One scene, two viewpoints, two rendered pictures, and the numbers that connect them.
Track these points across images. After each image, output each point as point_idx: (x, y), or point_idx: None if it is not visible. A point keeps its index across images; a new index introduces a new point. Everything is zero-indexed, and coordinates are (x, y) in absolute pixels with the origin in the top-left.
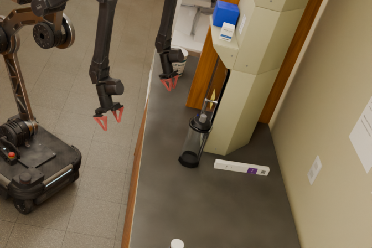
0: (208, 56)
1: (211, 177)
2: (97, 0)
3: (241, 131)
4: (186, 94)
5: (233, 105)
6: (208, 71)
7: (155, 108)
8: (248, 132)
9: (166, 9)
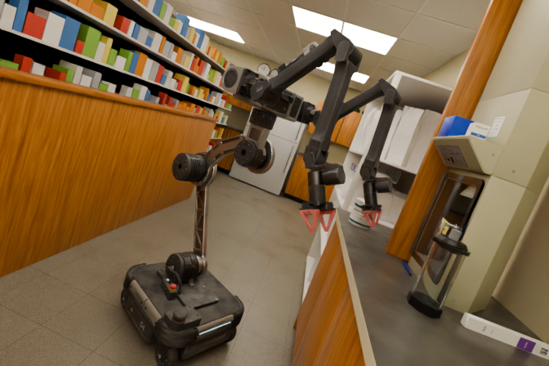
0: (421, 191)
1: (470, 340)
2: (336, 59)
3: (488, 279)
4: (381, 243)
5: (488, 230)
6: (419, 210)
7: (354, 244)
8: (492, 287)
9: (379, 132)
